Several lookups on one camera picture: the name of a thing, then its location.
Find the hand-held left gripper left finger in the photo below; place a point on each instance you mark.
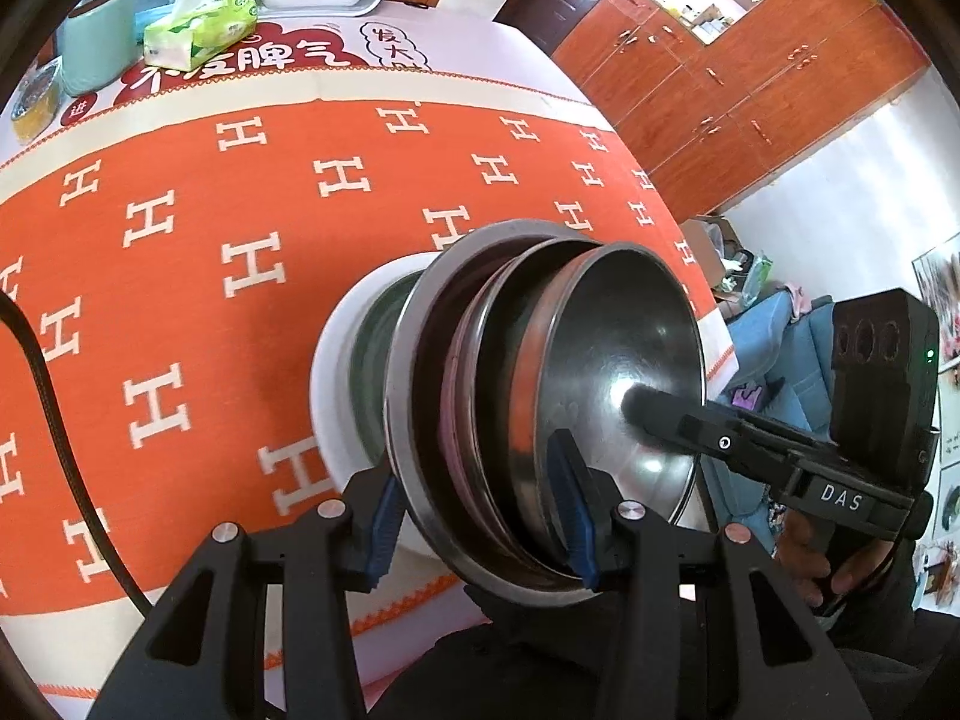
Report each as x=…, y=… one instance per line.
x=382, y=517

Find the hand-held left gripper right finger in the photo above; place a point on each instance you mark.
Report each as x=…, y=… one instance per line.
x=570, y=510

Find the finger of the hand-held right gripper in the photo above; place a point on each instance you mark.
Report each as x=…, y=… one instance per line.
x=697, y=431

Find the pink-sided steel bowl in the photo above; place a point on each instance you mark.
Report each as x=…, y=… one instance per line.
x=454, y=420

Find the small steel bowl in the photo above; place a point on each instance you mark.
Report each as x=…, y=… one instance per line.
x=622, y=330

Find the green plate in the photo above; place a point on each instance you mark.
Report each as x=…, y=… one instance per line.
x=371, y=360

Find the white plate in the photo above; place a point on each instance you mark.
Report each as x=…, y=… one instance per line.
x=330, y=367

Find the large steel bowl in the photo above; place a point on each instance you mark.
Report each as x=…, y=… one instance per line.
x=431, y=315

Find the person's right forearm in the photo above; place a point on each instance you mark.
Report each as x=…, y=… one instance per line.
x=885, y=637

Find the person's right hand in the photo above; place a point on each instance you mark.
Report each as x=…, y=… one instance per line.
x=799, y=547

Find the blue sofa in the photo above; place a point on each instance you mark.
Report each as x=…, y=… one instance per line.
x=780, y=360

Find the person's dark clothing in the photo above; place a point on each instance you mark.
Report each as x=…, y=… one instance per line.
x=510, y=660

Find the green packet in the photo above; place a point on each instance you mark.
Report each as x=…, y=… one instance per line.
x=757, y=274

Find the cardboard box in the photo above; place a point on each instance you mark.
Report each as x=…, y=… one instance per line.
x=701, y=236

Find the orange patterned blanket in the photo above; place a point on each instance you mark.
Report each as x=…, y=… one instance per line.
x=187, y=187

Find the green tissue pack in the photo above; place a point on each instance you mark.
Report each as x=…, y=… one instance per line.
x=202, y=30

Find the glass jar yellow contents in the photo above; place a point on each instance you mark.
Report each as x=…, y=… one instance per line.
x=37, y=101

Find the teal canister brown lid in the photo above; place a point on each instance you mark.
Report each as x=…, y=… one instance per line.
x=97, y=52

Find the wall poster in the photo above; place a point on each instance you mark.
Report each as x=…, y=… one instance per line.
x=946, y=277

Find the wooden wall cabinet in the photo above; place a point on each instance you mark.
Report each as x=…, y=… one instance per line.
x=712, y=105

